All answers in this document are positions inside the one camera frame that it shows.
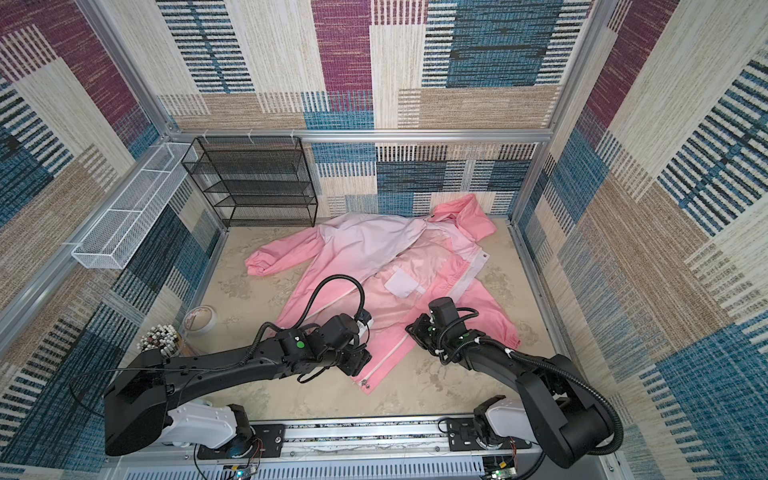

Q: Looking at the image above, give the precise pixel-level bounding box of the pink hooded zip jacket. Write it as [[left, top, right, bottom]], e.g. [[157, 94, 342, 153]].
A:
[[245, 194, 520, 393]]

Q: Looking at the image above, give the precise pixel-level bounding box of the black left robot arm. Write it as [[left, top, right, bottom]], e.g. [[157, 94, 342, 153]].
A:
[[104, 301, 372, 458]]

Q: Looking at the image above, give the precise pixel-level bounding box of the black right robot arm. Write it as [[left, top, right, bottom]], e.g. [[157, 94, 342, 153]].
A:
[[405, 297, 625, 468]]

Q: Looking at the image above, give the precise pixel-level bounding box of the cup of white-tipped markers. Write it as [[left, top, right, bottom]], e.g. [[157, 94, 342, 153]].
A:
[[137, 325, 182, 357]]

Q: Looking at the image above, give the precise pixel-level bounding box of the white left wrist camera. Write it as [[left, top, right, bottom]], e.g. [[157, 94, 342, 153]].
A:
[[354, 309, 373, 335]]

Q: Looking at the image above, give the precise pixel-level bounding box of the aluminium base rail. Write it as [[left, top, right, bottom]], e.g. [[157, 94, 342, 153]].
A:
[[99, 414, 632, 479]]

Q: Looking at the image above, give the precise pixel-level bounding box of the black wire shelf rack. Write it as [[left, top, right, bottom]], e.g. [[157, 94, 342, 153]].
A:
[[181, 136, 318, 228]]

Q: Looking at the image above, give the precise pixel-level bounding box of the white wire mesh basket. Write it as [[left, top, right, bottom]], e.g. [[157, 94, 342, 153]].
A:
[[72, 142, 189, 270]]

